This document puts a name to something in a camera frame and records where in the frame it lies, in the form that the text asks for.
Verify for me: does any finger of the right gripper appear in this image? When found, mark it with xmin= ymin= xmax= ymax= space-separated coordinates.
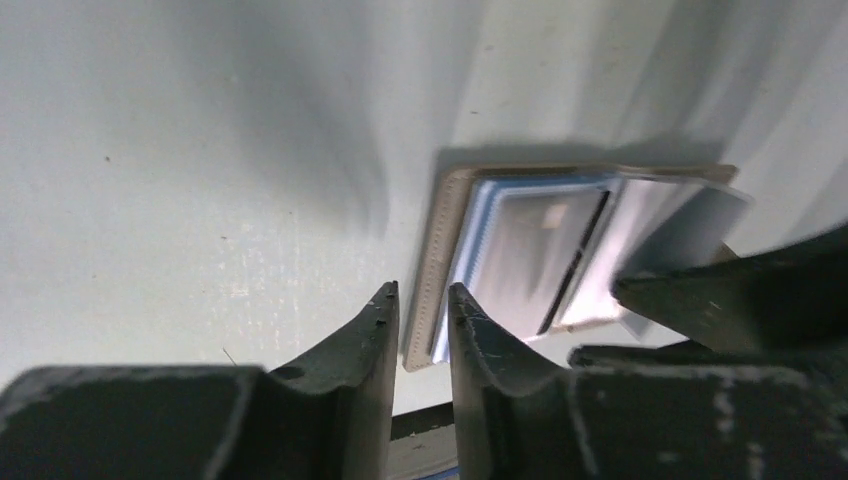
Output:
xmin=613 ymin=225 xmax=847 ymax=353
xmin=568 ymin=340 xmax=847 ymax=398

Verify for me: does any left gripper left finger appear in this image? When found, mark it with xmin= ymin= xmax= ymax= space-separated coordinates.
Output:
xmin=1 ymin=281 xmax=399 ymax=479

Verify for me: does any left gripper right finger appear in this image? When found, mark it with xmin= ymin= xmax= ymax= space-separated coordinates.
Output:
xmin=449 ymin=284 xmax=847 ymax=479

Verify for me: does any beige card holder wallet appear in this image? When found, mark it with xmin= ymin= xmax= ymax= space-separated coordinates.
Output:
xmin=404 ymin=163 xmax=752 ymax=372

